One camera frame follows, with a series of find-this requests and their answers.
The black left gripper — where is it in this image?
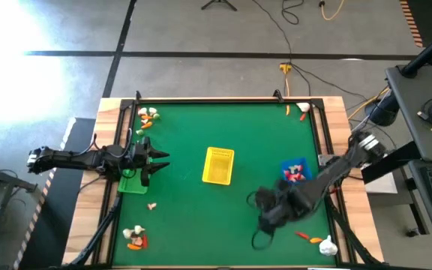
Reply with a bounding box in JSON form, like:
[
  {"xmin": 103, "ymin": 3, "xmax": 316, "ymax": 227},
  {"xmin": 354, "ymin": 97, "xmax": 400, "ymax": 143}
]
[{"xmin": 125, "ymin": 135, "xmax": 171, "ymax": 188}]

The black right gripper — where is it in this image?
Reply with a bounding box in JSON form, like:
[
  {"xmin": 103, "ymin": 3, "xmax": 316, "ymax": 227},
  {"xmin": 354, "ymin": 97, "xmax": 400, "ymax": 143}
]
[{"xmin": 255, "ymin": 179, "xmax": 314, "ymax": 230}]

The green plastic basket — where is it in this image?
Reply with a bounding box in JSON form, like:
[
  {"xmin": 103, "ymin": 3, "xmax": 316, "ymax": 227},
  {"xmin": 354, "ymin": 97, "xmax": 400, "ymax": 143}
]
[{"xmin": 117, "ymin": 157, "xmax": 153, "ymax": 195}]

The blue plastic basket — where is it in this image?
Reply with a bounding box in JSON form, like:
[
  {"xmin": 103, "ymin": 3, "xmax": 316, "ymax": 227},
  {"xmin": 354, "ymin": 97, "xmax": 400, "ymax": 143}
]
[{"xmin": 280, "ymin": 157, "xmax": 314, "ymax": 187}]

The yellow plastic basket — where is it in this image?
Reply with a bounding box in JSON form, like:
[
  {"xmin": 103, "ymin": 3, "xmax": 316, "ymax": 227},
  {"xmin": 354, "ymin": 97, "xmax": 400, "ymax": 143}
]
[{"xmin": 202, "ymin": 146, "xmax": 236, "ymax": 186}]

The large white garlic bulb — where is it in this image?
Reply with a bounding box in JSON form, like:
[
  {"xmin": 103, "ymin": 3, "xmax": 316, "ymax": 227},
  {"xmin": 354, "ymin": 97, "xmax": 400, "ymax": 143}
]
[{"xmin": 319, "ymin": 235, "xmax": 339, "ymax": 257}]

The green table mat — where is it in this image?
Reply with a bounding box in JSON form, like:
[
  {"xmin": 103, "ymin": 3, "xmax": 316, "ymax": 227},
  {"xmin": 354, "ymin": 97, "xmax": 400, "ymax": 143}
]
[{"xmin": 112, "ymin": 103, "xmax": 338, "ymax": 268}]

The white box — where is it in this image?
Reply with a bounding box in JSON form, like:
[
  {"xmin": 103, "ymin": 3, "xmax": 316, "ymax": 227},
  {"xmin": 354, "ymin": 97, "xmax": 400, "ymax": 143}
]
[{"xmin": 364, "ymin": 151, "xmax": 399, "ymax": 195}]

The black cart beam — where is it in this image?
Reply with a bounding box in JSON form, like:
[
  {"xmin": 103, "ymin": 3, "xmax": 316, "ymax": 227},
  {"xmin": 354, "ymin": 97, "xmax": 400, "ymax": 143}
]
[{"xmin": 361, "ymin": 141, "xmax": 425, "ymax": 185}]

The black mat with striped edge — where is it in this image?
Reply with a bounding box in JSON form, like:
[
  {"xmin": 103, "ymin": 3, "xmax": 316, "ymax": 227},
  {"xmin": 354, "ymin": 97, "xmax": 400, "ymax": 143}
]
[
  {"xmin": 399, "ymin": 0, "xmax": 432, "ymax": 49},
  {"xmin": 13, "ymin": 117, "xmax": 98, "ymax": 270}
]

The black round pole base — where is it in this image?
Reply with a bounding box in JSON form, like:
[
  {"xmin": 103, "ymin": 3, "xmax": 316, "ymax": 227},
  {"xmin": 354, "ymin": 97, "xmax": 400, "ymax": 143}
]
[{"xmin": 364, "ymin": 89, "xmax": 401, "ymax": 127}]

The grey keyboard shelf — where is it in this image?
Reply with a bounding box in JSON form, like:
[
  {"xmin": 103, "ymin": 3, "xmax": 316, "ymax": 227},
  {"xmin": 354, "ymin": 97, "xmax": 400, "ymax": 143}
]
[{"xmin": 406, "ymin": 159, "xmax": 432, "ymax": 254}]

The black equipment stand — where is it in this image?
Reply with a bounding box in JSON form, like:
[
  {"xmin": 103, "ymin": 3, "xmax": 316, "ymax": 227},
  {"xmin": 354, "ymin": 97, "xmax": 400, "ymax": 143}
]
[{"xmin": 0, "ymin": 149, "xmax": 40, "ymax": 270}]

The grey cart top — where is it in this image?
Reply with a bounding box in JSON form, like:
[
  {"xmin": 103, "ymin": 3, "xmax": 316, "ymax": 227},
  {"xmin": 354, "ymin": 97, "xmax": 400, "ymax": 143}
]
[{"xmin": 384, "ymin": 63, "xmax": 432, "ymax": 162}]

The black tripod stand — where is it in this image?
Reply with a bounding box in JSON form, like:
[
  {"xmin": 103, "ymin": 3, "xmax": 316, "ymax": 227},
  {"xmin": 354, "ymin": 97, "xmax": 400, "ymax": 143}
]
[{"xmin": 200, "ymin": 0, "xmax": 238, "ymax": 12}]

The black cart pole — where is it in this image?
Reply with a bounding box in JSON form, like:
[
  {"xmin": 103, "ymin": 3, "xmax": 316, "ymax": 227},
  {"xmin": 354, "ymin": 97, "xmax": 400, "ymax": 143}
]
[{"xmin": 401, "ymin": 24, "xmax": 432, "ymax": 78}]

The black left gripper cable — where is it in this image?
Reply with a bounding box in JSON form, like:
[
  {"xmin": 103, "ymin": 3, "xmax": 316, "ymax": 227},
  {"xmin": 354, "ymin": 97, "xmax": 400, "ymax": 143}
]
[{"xmin": 88, "ymin": 127, "xmax": 139, "ymax": 180}]

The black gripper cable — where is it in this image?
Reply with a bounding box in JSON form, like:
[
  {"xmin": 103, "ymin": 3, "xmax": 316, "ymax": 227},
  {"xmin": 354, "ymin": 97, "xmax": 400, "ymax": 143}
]
[
  {"xmin": 251, "ymin": 224, "xmax": 277, "ymax": 251},
  {"xmin": 88, "ymin": 127, "xmax": 139, "ymax": 180}
]

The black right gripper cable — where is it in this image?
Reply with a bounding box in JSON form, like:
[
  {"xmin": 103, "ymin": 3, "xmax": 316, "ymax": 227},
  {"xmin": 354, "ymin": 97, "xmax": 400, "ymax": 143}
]
[{"xmin": 251, "ymin": 224, "xmax": 277, "ymax": 251}]

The grey metal base plate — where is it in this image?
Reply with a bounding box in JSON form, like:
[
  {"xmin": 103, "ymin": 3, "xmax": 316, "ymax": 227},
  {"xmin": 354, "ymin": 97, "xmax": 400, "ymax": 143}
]
[{"xmin": 318, "ymin": 153, "xmax": 339, "ymax": 167}]

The black frame strut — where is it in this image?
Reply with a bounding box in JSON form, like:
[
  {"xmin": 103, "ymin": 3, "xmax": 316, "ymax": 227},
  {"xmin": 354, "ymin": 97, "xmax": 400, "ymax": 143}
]
[
  {"xmin": 326, "ymin": 202, "xmax": 384, "ymax": 266},
  {"xmin": 67, "ymin": 194, "xmax": 124, "ymax": 268}
]

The yellow floor cable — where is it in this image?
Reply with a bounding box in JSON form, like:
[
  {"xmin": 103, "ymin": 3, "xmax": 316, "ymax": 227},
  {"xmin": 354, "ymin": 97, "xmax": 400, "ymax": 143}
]
[
  {"xmin": 346, "ymin": 85, "xmax": 392, "ymax": 120},
  {"xmin": 319, "ymin": 0, "xmax": 347, "ymax": 22}
]

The coiled black floor cable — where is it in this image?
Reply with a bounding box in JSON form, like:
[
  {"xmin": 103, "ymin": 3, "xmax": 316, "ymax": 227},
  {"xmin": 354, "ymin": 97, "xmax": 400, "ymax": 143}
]
[{"xmin": 281, "ymin": 0, "xmax": 305, "ymax": 26}]

